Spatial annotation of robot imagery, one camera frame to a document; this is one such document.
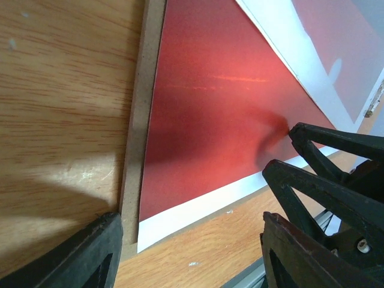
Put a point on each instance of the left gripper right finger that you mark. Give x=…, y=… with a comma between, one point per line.
x=293, y=259

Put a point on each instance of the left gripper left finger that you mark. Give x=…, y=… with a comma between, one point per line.
x=89, y=258

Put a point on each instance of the aluminium front rail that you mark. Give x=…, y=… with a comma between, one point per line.
x=252, y=276

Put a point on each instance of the clear handled screwdriver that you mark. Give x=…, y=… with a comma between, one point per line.
x=375, y=102

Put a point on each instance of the brown frame backing board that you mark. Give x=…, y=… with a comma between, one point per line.
x=129, y=204

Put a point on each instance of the sunset photo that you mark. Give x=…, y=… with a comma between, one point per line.
x=222, y=106

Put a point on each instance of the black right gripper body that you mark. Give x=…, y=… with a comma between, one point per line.
x=353, y=244

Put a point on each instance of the white mat board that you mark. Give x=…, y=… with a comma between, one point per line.
x=333, y=48

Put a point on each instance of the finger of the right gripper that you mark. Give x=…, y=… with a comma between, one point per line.
x=362, y=213
x=305, y=136

